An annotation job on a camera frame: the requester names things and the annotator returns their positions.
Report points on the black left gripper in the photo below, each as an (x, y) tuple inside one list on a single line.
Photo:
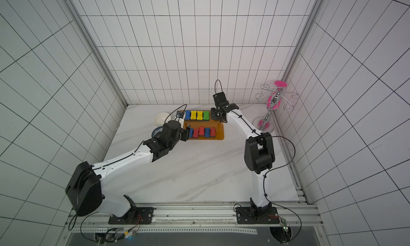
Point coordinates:
[(186, 134)]

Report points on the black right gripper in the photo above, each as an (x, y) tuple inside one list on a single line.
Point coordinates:
[(217, 114)]

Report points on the green eraser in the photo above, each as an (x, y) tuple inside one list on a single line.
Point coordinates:
[(206, 115)]

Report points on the blue eraser top shelf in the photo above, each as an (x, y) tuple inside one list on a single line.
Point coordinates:
[(187, 116)]

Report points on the yellow eraser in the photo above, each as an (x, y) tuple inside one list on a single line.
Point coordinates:
[(200, 116), (193, 115)]

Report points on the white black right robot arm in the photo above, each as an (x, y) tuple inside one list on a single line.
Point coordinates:
[(258, 155)]

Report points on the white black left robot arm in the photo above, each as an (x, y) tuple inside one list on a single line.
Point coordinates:
[(87, 190)]

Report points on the wooden two-tier shelf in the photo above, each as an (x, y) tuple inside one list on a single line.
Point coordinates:
[(211, 123)]

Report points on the red eraser bottom left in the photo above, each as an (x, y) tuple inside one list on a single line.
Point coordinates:
[(195, 133)]

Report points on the red eraser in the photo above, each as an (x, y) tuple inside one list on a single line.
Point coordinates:
[(212, 132), (195, 133), (202, 131)]

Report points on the red eraser bottom middle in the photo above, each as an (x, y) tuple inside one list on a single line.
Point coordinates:
[(202, 131)]

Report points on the red eraser bottom right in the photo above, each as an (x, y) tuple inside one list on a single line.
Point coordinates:
[(212, 132)]

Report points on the blue eraser bottom right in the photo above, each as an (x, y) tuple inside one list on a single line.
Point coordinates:
[(207, 131)]

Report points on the blue patterned ceramic bowl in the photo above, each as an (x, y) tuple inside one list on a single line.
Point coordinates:
[(156, 131)]

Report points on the white ceramic bowl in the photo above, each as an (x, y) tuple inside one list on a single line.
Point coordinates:
[(161, 118)]

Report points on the chrome pink cup stand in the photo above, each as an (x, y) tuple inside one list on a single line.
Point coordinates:
[(278, 97)]

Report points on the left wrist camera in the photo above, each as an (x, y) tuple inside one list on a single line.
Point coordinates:
[(180, 116)]

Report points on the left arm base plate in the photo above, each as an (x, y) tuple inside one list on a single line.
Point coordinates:
[(134, 216)]

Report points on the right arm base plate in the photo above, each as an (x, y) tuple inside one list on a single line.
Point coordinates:
[(250, 216)]

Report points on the aluminium mounting rail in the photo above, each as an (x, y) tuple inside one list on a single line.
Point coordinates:
[(206, 217)]

